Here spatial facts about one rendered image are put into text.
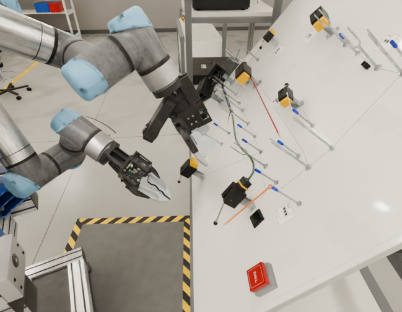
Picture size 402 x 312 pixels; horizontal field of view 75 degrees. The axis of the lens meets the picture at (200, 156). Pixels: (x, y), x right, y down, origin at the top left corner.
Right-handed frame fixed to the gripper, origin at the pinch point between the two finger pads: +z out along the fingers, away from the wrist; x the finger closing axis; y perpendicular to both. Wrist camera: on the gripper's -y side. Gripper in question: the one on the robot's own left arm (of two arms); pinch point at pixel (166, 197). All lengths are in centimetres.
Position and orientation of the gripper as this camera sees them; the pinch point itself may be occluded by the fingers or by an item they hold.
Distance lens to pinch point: 74.8
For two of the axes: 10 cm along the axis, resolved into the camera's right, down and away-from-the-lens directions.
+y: 3.1, -2.9, -9.0
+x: 5.2, -7.4, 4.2
